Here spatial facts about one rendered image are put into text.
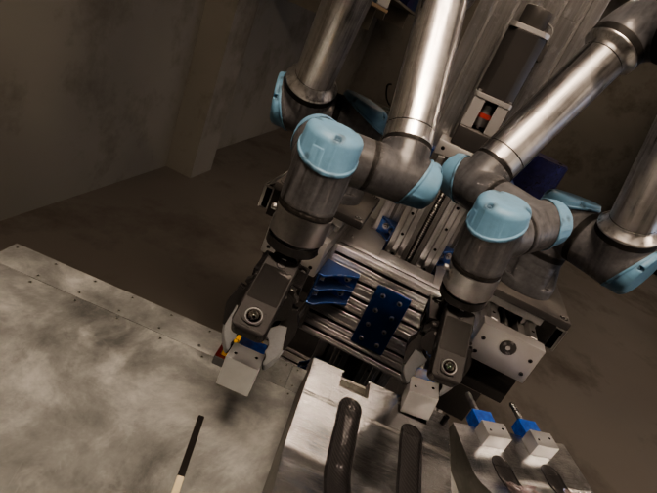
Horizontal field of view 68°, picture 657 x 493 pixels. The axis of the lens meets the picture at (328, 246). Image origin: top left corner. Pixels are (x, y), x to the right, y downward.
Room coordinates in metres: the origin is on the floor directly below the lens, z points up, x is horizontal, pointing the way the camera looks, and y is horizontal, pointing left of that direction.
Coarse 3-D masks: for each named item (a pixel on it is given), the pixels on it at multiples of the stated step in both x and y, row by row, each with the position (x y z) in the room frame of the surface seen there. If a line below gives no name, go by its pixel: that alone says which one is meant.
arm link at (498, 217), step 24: (504, 192) 0.68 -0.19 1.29; (480, 216) 0.63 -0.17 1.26; (504, 216) 0.62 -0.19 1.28; (528, 216) 0.63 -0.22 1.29; (480, 240) 0.62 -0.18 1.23; (504, 240) 0.62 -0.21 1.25; (528, 240) 0.65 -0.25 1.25; (456, 264) 0.64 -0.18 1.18; (480, 264) 0.62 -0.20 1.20; (504, 264) 0.64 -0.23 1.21
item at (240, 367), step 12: (240, 348) 0.56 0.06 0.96; (252, 348) 0.59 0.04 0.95; (264, 348) 0.60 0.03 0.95; (228, 360) 0.53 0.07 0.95; (240, 360) 0.54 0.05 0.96; (252, 360) 0.55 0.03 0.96; (228, 372) 0.53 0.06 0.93; (240, 372) 0.53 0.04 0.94; (252, 372) 0.53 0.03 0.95; (228, 384) 0.53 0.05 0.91; (240, 384) 0.53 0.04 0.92; (252, 384) 0.55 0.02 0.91
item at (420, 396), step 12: (420, 372) 0.72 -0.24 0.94; (408, 384) 0.68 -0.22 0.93; (420, 384) 0.67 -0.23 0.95; (432, 384) 0.68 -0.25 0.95; (408, 396) 0.65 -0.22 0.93; (420, 396) 0.65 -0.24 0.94; (432, 396) 0.66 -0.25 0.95; (408, 408) 0.66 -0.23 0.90; (420, 408) 0.66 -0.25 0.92; (432, 408) 0.65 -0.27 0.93
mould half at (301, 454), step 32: (320, 384) 0.64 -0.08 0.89; (288, 416) 0.63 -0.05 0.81; (320, 416) 0.58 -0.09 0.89; (384, 416) 0.63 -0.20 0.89; (288, 448) 0.50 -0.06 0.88; (320, 448) 0.52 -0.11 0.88; (384, 448) 0.57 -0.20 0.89; (448, 448) 0.62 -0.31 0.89; (288, 480) 0.42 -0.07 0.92; (320, 480) 0.45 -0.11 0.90; (352, 480) 0.49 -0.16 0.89; (384, 480) 0.51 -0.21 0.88; (448, 480) 0.56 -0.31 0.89
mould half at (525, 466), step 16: (464, 432) 0.72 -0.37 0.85; (464, 448) 0.68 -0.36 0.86; (480, 448) 0.70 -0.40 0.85; (496, 448) 0.71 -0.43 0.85; (512, 448) 0.73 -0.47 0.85; (560, 448) 0.79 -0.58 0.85; (464, 464) 0.66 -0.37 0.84; (480, 464) 0.66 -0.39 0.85; (512, 464) 0.69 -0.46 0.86; (528, 464) 0.71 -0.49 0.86; (544, 464) 0.73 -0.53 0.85; (560, 464) 0.75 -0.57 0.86; (464, 480) 0.64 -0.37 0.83; (480, 480) 0.62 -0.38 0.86; (496, 480) 0.63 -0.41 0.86; (528, 480) 0.67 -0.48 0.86; (544, 480) 0.69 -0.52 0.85; (576, 480) 0.72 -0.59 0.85
